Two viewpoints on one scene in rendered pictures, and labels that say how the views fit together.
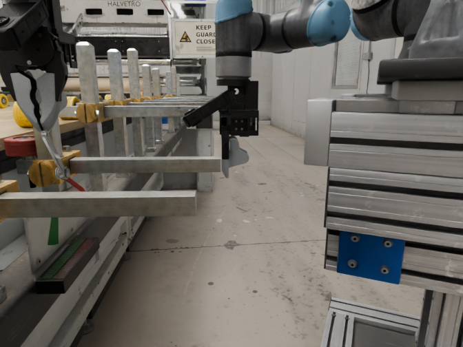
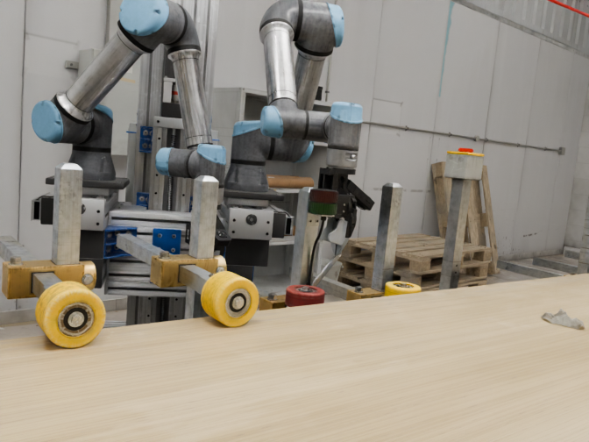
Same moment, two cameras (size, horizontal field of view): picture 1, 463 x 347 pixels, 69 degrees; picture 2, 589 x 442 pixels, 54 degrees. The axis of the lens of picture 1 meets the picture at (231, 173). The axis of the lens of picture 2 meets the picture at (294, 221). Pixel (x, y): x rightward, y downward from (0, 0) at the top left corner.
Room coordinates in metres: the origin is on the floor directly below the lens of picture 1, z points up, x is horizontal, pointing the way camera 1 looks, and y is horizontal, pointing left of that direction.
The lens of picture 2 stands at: (1.40, 1.36, 1.19)
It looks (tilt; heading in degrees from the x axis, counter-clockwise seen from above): 7 degrees down; 235
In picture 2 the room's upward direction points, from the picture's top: 5 degrees clockwise
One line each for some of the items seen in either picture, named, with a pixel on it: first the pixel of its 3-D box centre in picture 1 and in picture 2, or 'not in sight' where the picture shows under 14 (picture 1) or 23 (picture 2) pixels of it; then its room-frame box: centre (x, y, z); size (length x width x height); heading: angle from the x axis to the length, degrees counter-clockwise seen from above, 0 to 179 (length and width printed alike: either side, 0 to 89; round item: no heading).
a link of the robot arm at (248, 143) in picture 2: not in sight; (251, 139); (0.44, -0.30, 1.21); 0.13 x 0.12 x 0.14; 159
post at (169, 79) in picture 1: (170, 106); not in sight; (2.42, 0.43, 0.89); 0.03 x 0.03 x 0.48; 2
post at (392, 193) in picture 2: not in sight; (382, 280); (0.42, 0.36, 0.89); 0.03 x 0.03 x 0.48; 2
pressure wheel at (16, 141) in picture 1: (29, 162); (303, 314); (0.71, 0.44, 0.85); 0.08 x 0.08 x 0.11
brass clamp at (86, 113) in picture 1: (94, 111); (189, 269); (0.95, 0.38, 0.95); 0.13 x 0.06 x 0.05; 2
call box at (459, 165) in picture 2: not in sight; (464, 167); (0.16, 0.35, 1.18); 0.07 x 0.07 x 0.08; 2
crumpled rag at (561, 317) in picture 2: not in sight; (563, 317); (0.33, 0.77, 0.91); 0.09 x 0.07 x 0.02; 70
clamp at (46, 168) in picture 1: (56, 166); (291, 309); (0.70, 0.37, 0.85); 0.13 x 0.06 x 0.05; 2
